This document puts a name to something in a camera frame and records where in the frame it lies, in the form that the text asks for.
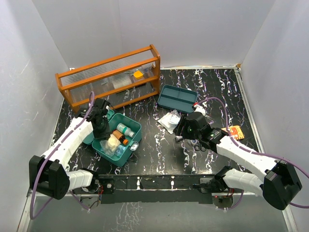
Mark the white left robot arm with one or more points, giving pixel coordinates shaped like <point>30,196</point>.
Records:
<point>47,173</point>

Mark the orange block on shelf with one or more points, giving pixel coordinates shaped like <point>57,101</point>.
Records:
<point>138,75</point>

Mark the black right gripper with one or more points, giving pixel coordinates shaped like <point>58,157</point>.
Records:
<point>182,124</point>

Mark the blue cotton swab packet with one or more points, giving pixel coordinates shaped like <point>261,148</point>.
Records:
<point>120,150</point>

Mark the clear bag cotton balls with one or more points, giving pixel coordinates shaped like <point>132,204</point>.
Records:
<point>108,147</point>

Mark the clear bag of gauze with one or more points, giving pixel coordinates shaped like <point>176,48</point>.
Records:
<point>170,121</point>

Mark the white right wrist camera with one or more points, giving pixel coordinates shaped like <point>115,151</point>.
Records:
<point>199,108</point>

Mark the black small scissors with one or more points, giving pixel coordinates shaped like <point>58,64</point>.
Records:
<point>199,147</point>

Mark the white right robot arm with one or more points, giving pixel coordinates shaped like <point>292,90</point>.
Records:
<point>272,178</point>

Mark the dark teal divider tray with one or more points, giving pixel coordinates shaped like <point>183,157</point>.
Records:
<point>176,98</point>

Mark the teal medicine kit box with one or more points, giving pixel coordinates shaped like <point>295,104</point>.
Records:
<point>114,119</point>

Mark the brown medicine bottle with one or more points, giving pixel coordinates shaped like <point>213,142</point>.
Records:
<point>120,137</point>

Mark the orange wooden shelf rack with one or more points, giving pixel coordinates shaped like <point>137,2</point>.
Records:
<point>111,76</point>

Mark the white green-labelled bottle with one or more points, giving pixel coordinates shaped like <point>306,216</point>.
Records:
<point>125,130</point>

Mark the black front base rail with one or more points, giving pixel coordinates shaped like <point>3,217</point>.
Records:
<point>163,188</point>

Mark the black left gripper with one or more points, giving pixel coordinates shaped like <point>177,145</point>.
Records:
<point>105,134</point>

